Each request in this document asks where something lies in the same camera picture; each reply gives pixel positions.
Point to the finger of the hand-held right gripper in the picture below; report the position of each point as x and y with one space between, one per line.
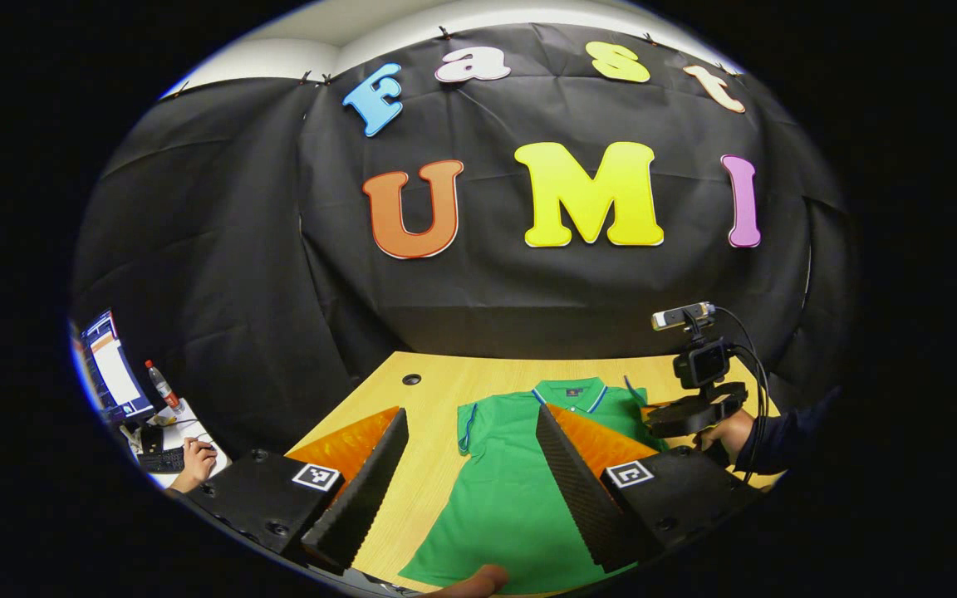
686 415

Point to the clear bottle with red cap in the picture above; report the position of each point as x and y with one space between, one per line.
164 390

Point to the green polo T-shirt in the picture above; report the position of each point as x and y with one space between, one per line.
503 490

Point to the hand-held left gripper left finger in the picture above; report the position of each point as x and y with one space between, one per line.
366 490

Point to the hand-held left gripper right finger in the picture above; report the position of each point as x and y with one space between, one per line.
582 498

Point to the computer monitor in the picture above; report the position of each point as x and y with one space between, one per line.
113 365

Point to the white desk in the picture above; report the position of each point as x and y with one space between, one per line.
196 428

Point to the black keyboard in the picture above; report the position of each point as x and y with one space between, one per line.
163 459

